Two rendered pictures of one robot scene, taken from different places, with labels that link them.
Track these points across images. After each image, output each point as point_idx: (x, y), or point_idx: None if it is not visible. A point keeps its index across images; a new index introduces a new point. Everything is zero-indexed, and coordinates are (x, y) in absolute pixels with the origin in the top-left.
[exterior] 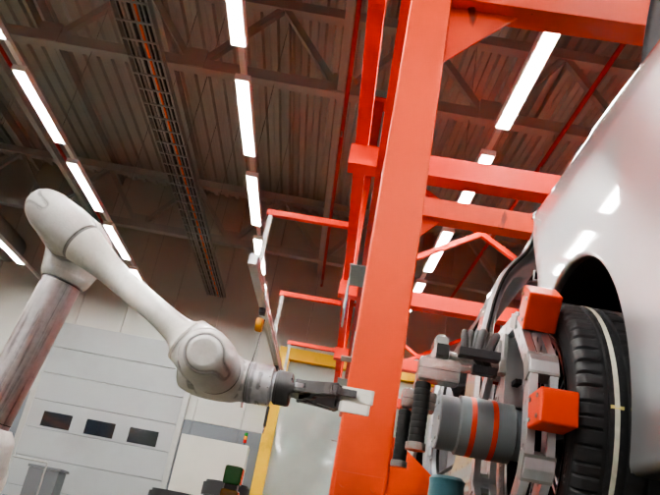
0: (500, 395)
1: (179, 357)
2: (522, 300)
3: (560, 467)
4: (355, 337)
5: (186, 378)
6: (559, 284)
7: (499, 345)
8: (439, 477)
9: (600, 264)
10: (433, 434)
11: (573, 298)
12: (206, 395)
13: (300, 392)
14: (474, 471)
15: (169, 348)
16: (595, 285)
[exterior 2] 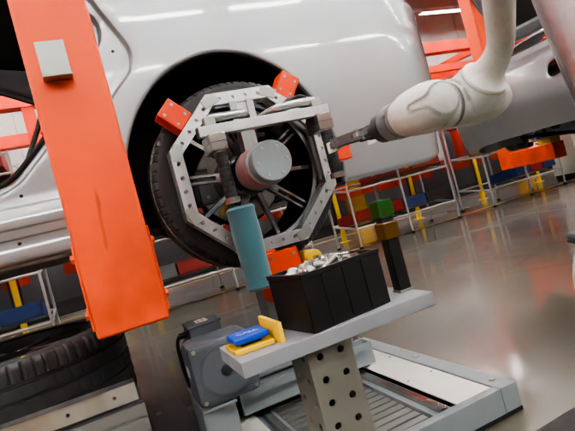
0: (248, 143)
1: (509, 97)
2: (284, 80)
3: (313, 184)
4: (65, 48)
5: (484, 113)
6: (186, 60)
7: (236, 104)
8: (253, 205)
9: (221, 58)
10: (270, 170)
11: (174, 71)
12: (445, 127)
13: None
14: (196, 205)
15: (504, 84)
16: (187, 67)
